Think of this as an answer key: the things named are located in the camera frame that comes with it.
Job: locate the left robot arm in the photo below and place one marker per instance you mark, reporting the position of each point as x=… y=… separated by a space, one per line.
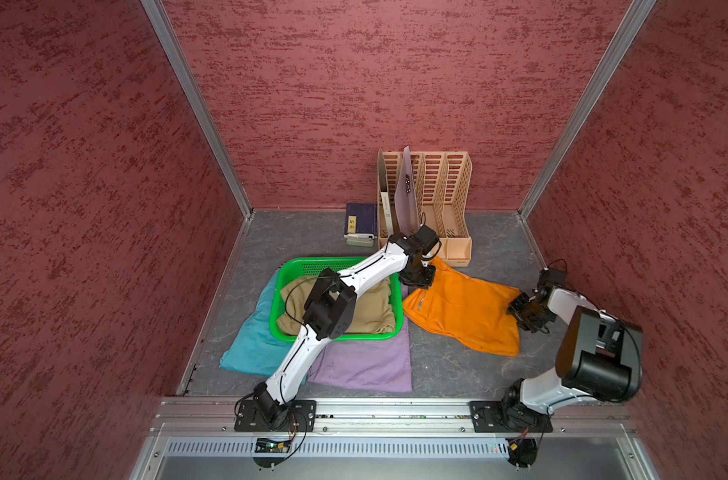
x=329 y=311

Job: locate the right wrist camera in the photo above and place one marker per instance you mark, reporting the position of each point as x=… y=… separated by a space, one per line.
x=549 y=279

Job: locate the white booklet in organizer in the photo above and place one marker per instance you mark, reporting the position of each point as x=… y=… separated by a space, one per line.
x=387 y=214

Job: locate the dark blue book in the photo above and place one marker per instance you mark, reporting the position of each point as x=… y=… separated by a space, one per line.
x=361 y=224

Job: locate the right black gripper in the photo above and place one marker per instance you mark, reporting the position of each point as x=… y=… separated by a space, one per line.
x=513 y=307

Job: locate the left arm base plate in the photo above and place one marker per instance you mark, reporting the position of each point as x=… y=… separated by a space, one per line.
x=300 y=414

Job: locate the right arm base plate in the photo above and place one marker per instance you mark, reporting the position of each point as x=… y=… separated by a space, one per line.
x=490 y=417

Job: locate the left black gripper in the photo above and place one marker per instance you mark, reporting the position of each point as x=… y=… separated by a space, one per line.
x=424 y=282

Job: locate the khaki pants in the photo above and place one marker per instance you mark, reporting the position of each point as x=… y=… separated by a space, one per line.
x=373 y=312

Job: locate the orange pants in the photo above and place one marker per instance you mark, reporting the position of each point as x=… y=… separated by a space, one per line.
x=469 y=310

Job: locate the beige file organizer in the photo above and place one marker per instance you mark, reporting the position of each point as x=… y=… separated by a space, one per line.
x=441 y=181

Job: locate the purple folded pants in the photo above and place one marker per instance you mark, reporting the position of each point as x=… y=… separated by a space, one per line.
x=383 y=366

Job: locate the right aluminium corner post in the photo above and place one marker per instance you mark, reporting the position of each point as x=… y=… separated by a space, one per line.
x=626 y=32

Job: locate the aluminium front rail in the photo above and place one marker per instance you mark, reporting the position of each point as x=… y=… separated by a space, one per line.
x=430 y=428

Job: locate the left aluminium corner post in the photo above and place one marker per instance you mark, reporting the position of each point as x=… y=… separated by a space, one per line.
x=164 y=31

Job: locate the aluminium corner post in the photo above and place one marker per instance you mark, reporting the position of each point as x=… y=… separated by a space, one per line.
x=626 y=32
x=164 y=31

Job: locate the teal folded pants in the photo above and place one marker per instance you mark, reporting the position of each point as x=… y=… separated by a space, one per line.
x=255 y=351

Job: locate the green plastic basket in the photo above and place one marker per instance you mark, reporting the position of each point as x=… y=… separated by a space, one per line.
x=300 y=268

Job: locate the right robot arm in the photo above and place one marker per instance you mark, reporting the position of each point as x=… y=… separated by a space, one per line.
x=599 y=359

